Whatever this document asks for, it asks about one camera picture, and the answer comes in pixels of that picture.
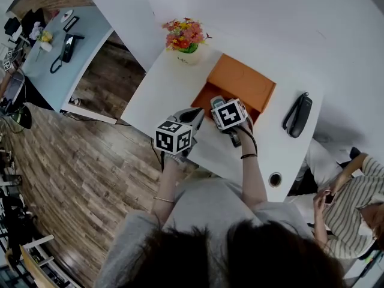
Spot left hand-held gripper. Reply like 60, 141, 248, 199
155, 106, 206, 159

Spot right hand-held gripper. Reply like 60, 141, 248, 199
211, 98, 254, 148

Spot grey handheld device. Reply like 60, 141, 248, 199
209, 95, 229, 111

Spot person's left forearm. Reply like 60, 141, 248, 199
152, 157, 181, 225

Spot person's right forearm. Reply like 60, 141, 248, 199
239, 121, 268, 210

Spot white table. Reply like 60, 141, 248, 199
119, 44, 326, 204

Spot flowers in white pot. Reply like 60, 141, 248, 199
161, 17, 213, 67

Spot person's grey shirt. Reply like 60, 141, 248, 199
94, 176, 319, 288

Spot grey-blue table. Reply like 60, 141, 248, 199
20, 5, 117, 124

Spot pale flowers in white vase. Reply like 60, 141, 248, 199
28, 20, 55, 53

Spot wooden board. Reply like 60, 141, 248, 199
19, 244, 61, 288

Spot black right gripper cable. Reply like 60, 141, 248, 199
239, 127, 259, 157

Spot black corded desk phone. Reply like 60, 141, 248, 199
49, 32, 86, 74

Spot black rectangular frame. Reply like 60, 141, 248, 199
62, 15, 80, 33

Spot white metal frame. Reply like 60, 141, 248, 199
19, 233, 79, 288

